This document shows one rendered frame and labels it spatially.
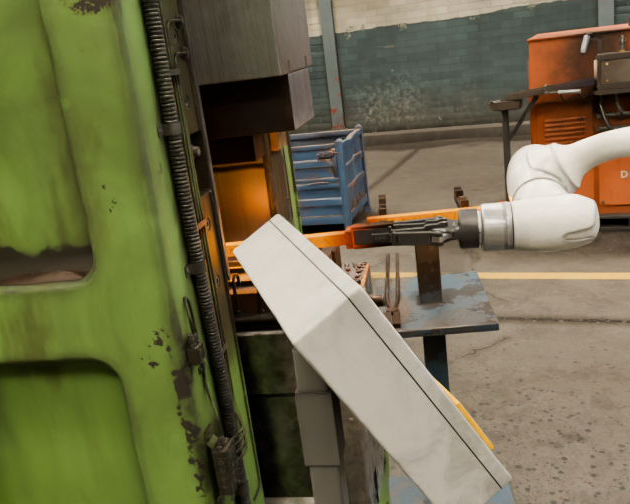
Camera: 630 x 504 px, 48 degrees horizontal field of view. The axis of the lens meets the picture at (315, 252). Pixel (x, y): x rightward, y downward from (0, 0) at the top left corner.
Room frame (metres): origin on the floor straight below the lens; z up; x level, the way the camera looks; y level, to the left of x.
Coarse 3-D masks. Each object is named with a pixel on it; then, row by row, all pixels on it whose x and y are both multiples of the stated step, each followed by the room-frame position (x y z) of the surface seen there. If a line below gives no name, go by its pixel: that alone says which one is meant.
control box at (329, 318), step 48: (288, 240) 0.81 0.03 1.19; (288, 288) 0.69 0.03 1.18; (336, 288) 0.62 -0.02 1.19; (288, 336) 0.60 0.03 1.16; (336, 336) 0.59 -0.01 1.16; (384, 336) 0.60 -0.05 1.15; (336, 384) 0.59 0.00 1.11; (384, 384) 0.60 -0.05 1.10; (432, 384) 0.61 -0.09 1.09; (384, 432) 0.59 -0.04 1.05; (432, 432) 0.61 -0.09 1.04; (432, 480) 0.61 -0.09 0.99; (480, 480) 0.62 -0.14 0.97
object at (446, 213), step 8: (456, 208) 1.68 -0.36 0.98; (464, 208) 1.67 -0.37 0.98; (376, 216) 1.70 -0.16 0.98; (384, 216) 1.69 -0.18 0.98; (392, 216) 1.68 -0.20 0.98; (400, 216) 1.67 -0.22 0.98; (408, 216) 1.67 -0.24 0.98; (416, 216) 1.67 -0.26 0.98; (424, 216) 1.67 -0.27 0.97; (432, 216) 1.66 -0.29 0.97; (448, 216) 1.66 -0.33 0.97; (456, 216) 1.66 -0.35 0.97
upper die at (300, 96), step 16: (256, 80) 1.23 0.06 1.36; (272, 80) 1.23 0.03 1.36; (288, 80) 1.22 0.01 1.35; (304, 80) 1.36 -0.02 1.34; (208, 96) 1.25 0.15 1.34; (224, 96) 1.25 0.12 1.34; (240, 96) 1.24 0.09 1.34; (256, 96) 1.24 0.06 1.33; (272, 96) 1.23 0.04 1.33; (288, 96) 1.22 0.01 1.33; (304, 96) 1.34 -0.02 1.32; (208, 112) 1.25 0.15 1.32; (224, 112) 1.25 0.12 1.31; (240, 112) 1.24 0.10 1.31; (256, 112) 1.24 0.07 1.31; (272, 112) 1.23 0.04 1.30; (288, 112) 1.22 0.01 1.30; (304, 112) 1.32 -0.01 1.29; (208, 128) 1.25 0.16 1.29; (224, 128) 1.25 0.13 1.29; (240, 128) 1.24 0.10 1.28; (256, 128) 1.24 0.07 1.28; (272, 128) 1.23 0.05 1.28; (288, 128) 1.23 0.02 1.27
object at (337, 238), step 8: (352, 224) 1.35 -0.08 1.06; (360, 224) 1.34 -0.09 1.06; (368, 224) 1.33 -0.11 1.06; (376, 224) 1.32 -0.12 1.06; (384, 224) 1.31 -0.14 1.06; (392, 224) 1.31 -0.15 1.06; (328, 232) 1.36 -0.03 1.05; (336, 232) 1.35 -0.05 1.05; (344, 232) 1.31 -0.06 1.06; (352, 232) 1.33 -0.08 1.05; (312, 240) 1.34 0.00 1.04; (320, 240) 1.33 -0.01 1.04; (328, 240) 1.33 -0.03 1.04; (336, 240) 1.33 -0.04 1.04; (344, 240) 1.32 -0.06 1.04; (352, 240) 1.32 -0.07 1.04; (232, 248) 1.37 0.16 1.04; (352, 248) 1.31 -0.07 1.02; (360, 248) 1.32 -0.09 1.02
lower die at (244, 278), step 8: (328, 256) 1.38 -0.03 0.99; (232, 272) 1.36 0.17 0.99; (240, 272) 1.35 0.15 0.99; (240, 280) 1.30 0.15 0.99; (248, 280) 1.30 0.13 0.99; (232, 288) 1.29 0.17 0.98; (240, 288) 1.28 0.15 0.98; (248, 288) 1.28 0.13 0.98; (232, 296) 1.26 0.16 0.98; (240, 296) 1.25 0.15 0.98; (248, 296) 1.25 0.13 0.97; (256, 296) 1.25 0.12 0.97; (232, 304) 1.26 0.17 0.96; (240, 304) 1.25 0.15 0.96; (248, 304) 1.25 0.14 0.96; (256, 304) 1.25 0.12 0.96; (264, 304) 1.24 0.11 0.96; (248, 312) 1.25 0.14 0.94; (256, 312) 1.25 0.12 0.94
